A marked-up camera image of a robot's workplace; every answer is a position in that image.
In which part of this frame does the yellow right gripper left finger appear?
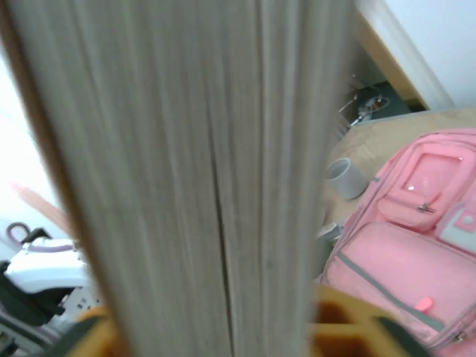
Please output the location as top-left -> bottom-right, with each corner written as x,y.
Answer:
46,306 -> 120,357

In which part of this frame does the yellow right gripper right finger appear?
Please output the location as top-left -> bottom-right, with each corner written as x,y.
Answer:
311,285 -> 434,357

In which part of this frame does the pink student backpack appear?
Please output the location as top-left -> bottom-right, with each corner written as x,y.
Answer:
315,128 -> 476,353

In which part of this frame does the brown cover book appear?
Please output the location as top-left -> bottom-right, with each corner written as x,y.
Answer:
0,0 -> 360,357

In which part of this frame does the grey plastic cup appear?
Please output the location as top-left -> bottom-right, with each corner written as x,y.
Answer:
325,158 -> 369,201

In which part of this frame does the tan wooden door edge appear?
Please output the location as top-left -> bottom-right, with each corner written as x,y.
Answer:
352,7 -> 428,111

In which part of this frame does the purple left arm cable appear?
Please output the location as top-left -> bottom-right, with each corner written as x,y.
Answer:
7,222 -> 77,254

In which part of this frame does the white door frame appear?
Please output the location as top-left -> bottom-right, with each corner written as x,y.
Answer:
356,0 -> 457,111

